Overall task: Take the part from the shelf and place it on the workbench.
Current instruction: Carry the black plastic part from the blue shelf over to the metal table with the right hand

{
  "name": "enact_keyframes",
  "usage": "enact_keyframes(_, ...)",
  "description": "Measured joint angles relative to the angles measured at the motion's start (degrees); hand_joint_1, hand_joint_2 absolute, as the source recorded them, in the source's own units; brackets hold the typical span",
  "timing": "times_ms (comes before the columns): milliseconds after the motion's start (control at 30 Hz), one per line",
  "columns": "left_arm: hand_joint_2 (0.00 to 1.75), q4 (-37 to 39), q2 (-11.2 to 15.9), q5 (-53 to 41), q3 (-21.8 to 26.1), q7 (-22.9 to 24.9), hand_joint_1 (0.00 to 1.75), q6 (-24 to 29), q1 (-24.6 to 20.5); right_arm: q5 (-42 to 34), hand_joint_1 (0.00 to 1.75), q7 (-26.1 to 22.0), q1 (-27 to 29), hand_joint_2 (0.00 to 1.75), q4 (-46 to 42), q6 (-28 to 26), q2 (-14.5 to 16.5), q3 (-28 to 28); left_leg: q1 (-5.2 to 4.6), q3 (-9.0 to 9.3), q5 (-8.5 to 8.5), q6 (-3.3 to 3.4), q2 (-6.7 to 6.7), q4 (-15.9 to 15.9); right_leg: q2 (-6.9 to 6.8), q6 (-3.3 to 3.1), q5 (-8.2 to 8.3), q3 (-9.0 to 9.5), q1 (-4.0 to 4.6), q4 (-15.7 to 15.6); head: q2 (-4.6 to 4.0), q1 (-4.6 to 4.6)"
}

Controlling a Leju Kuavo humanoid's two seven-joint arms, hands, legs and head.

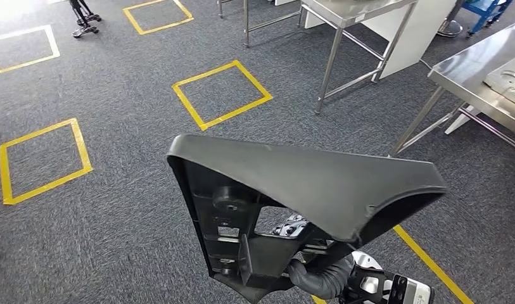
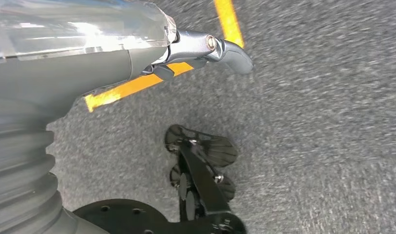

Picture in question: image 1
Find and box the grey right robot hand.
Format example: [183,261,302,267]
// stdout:
[270,215,355,300]

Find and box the black plastic plate frame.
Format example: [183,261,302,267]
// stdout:
[167,134,449,304]

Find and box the stainless steel workbench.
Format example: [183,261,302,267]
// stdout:
[389,20,515,157]

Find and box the white stand foot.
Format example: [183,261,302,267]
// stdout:
[445,104,481,136]

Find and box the white cabinet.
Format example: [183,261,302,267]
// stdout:
[303,0,457,80]

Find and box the stainless steel table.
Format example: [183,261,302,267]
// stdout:
[217,0,304,48]
[301,0,419,115]

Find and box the stamped sheet metal panel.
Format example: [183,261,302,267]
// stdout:
[483,52,515,110]

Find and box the blue metal cart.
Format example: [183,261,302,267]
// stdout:
[462,0,515,38]

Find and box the black tripod stand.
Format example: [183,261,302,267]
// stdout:
[69,0,102,39]

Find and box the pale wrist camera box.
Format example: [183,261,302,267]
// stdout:
[387,273,435,304]

